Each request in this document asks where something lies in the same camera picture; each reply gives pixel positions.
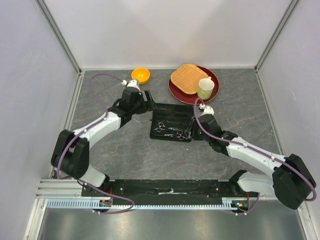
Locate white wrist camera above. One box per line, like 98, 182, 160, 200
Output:
199, 103, 215, 117
121, 79, 141, 92

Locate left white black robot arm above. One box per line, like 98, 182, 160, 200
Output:
50, 87, 156, 197

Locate red round tray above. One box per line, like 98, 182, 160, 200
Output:
168, 65, 220, 105

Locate orange bowl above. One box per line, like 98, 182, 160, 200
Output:
131, 67, 151, 85

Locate pale green cup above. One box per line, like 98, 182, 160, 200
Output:
197, 78, 215, 100

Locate right aluminium corner post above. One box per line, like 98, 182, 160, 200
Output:
254, 0, 300, 73

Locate aluminium front frame rail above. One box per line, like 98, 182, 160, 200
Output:
34, 178, 309, 200

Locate silver scissors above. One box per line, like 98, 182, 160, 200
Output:
164, 127, 188, 141
153, 122, 166, 133

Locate aluminium corner post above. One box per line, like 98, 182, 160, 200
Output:
254, 0, 300, 73
34, 0, 83, 74

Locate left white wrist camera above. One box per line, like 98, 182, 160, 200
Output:
121, 79, 141, 92

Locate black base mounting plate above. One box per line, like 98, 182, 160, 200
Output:
81, 178, 260, 200

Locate left aluminium corner post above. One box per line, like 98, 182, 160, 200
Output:
34, 0, 83, 74

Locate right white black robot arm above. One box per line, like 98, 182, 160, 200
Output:
190, 113, 317, 210

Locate light blue cable duct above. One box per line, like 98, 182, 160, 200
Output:
46, 198, 239, 211

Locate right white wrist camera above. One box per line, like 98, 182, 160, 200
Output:
199, 103, 215, 117

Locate woven bamboo basket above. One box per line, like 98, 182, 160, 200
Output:
170, 63, 209, 95

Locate black zip tool case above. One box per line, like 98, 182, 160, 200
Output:
149, 103, 194, 143

